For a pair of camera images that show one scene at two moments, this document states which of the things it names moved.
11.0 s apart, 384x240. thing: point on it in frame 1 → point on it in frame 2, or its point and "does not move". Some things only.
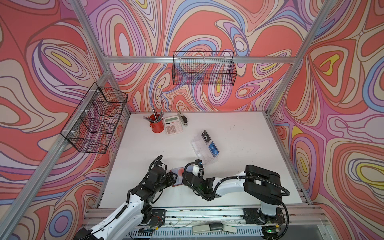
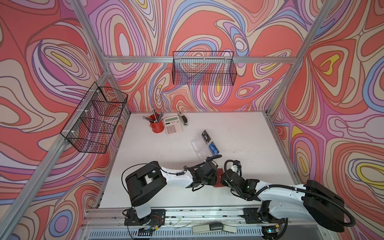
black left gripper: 170,178 → 214,180
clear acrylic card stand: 204,148 does not move
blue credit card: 213,149 does not move
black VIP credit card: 206,136 does not move
